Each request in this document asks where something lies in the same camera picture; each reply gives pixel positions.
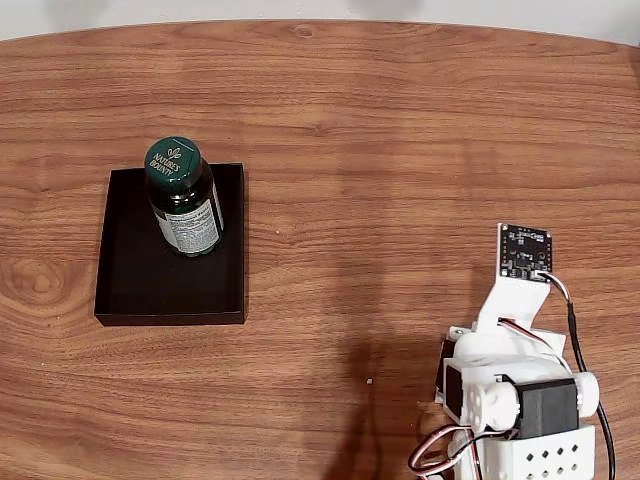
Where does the black shallow box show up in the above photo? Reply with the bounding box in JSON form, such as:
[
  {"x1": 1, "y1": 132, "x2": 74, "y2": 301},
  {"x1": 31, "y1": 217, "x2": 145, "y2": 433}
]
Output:
[{"x1": 93, "y1": 161, "x2": 250, "y2": 327}]

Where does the green pill bottle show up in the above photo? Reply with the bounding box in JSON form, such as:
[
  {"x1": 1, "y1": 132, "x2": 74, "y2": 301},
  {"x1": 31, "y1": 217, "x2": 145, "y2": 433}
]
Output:
[{"x1": 143, "y1": 135, "x2": 225, "y2": 259}]

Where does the red white black servo cable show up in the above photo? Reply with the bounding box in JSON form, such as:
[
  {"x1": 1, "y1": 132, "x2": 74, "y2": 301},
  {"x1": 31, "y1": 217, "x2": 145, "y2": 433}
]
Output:
[
  {"x1": 406, "y1": 424, "x2": 479, "y2": 475},
  {"x1": 498, "y1": 316, "x2": 574, "y2": 374}
]

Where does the black camera cable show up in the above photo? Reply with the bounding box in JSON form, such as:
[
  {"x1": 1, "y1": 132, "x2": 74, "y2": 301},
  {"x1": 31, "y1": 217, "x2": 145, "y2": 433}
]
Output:
[{"x1": 539, "y1": 272, "x2": 616, "y2": 480}]

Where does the black camera circuit board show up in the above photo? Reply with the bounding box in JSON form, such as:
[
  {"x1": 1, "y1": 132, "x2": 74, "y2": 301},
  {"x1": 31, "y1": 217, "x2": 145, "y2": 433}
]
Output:
[{"x1": 496, "y1": 222, "x2": 555, "y2": 282}]

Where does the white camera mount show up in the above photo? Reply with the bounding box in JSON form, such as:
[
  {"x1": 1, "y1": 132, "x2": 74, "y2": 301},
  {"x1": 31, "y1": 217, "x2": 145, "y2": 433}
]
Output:
[{"x1": 472, "y1": 272, "x2": 551, "y2": 346}]

